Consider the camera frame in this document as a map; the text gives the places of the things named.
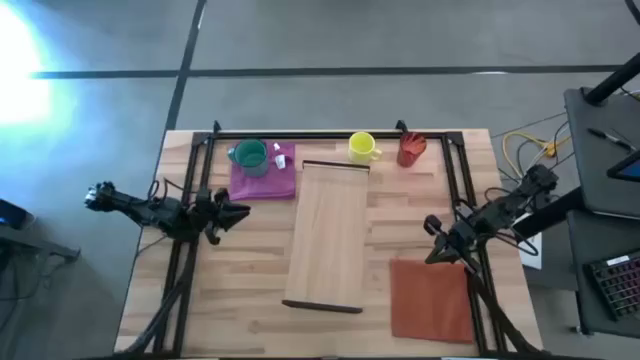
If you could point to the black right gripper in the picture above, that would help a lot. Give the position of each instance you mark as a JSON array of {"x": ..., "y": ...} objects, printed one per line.
[{"x": 460, "y": 234}]

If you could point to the red ribbed cup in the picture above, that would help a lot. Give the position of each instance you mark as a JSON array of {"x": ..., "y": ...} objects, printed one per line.
[{"x": 411, "y": 149}]

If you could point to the black pen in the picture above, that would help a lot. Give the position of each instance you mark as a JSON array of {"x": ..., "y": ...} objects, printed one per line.
[{"x": 607, "y": 137}]

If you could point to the green enamel mug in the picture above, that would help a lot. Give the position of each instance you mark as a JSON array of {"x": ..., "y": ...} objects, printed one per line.
[{"x": 250, "y": 157}]

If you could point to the purple cloth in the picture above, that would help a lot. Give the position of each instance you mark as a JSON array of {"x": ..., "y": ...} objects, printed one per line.
[{"x": 265, "y": 186}]

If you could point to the dark device with screen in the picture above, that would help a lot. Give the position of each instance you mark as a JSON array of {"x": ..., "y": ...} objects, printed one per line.
[{"x": 12, "y": 215}]

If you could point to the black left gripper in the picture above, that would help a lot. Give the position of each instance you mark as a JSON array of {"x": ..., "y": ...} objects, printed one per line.
[{"x": 207, "y": 212}]

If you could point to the orange cloth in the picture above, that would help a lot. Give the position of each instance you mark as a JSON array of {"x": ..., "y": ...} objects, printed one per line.
[{"x": 431, "y": 301}]

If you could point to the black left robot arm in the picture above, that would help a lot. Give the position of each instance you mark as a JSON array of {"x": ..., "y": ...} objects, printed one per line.
[{"x": 150, "y": 210}]

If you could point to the dark grey side table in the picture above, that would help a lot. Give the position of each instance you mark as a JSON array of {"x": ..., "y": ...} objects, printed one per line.
[{"x": 607, "y": 150}]

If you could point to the black tablet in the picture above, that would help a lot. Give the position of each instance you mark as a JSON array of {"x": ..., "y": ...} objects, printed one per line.
[{"x": 627, "y": 169}]

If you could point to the yellow mug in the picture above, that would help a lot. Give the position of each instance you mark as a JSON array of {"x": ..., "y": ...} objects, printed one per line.
[{"x": 361, "y": 147}]

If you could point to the wooden shelf with black legs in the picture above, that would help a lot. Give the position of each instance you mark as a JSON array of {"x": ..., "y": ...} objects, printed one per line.
[{"x": 327, "y": 235}]

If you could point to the white paper sheet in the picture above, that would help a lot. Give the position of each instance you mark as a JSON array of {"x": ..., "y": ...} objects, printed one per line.
[{"x": 531, "y": 252}]

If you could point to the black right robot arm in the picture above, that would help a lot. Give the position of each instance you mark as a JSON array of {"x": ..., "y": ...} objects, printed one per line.
[{"x": 505, "y": 207}]

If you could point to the small white bottle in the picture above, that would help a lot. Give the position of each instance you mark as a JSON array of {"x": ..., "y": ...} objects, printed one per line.
[{"x": 279, "y": 159}]

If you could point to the black stand pole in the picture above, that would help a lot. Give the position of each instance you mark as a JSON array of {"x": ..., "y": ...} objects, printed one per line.
[{"x": 612, "y": 82}]

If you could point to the black metal table frame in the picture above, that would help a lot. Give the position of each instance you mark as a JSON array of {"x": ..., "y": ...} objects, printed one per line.
[{"x": 325, "y": 135}]

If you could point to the black keyboard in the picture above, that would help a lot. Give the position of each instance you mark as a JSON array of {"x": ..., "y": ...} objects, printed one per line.
[{"x": 617, "y": 284}]

